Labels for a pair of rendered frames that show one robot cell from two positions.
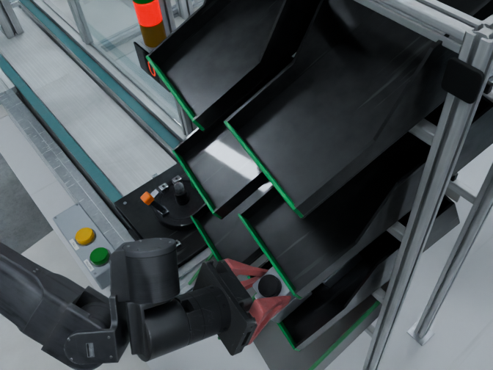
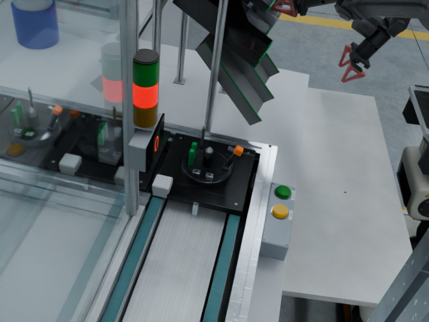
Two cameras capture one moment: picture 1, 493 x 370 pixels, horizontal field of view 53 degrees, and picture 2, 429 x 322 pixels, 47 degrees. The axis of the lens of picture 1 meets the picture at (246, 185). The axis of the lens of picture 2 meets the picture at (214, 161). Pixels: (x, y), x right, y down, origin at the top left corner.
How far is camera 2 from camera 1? 1.61 m
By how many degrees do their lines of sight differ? 79
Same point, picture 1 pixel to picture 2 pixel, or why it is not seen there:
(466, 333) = (166, 68)
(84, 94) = not seen: outside the picture
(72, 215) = (274, 234)
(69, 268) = (295, 250)
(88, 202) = (255, 232)
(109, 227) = (258, 206)
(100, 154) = (196, 289)
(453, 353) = not seen: hidden behind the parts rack
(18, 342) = (357, 237)
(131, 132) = (150, 283)
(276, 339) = not seen: hidden behind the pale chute
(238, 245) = (255, 43)
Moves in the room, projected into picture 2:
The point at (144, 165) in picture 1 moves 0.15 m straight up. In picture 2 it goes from (180, 242) to (184, 202)
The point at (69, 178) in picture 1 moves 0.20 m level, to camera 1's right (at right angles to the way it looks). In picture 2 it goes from (248, 267) to (191, 214)
